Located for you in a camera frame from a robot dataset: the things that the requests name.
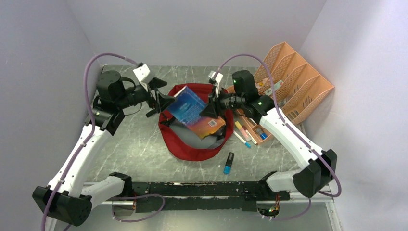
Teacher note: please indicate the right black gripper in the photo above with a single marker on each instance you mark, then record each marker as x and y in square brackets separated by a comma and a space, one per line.
[213, 109]

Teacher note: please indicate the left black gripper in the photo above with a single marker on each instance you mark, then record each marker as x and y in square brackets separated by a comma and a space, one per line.
[161, 101]

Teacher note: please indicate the blue Jane Eyre book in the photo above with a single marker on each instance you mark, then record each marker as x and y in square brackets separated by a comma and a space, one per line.
[187, 108]

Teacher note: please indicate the red student backpack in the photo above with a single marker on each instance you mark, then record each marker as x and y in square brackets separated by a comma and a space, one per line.
[185, 144]

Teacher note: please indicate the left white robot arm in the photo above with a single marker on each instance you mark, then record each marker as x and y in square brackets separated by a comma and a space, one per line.
[106, 113]

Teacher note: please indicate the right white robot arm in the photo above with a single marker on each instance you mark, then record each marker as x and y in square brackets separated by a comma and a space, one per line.
[316, 166]

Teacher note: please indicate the white blue-tipped pen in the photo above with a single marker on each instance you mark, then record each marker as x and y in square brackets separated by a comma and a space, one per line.
[242, 139]

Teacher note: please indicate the blue black highlighter marker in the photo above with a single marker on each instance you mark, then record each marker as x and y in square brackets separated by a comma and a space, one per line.
[228, 164]

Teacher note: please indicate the white green box in organizer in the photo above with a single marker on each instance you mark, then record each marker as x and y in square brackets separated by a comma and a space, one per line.
[276, 86]

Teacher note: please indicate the orange plastic file organizer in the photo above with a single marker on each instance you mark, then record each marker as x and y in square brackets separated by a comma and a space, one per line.
[303, 89]

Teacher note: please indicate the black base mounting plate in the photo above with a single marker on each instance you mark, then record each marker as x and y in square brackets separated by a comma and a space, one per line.
[184, 196]

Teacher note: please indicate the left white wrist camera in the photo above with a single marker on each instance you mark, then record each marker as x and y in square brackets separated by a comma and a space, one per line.
[142, 74]

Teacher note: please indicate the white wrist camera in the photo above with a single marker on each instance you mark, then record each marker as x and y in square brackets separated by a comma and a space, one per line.
[142, 74]
[216, 81]

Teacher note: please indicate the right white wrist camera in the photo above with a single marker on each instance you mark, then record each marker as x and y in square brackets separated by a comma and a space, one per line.
[216, 81]

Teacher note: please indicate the aluminium rail frame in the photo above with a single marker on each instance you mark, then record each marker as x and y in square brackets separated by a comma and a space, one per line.
[75, 210]

